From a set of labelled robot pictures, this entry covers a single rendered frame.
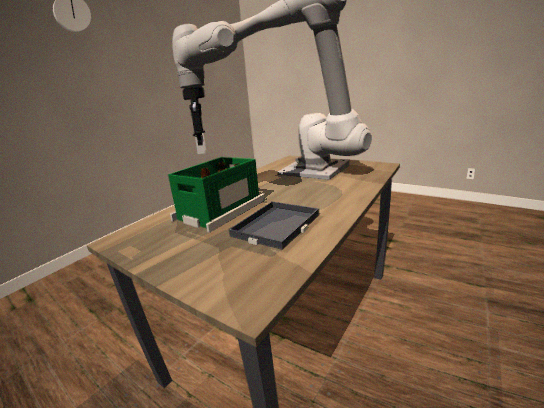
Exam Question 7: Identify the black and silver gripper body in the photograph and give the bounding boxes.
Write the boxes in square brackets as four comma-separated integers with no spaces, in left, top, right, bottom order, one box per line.
[183,87,205,106]

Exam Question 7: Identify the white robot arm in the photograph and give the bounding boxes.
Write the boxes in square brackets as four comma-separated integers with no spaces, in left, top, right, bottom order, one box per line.
[172,0,372,171]

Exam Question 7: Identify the green bottle crate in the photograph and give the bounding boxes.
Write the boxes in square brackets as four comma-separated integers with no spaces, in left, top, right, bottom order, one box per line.
[168,157,259,228]

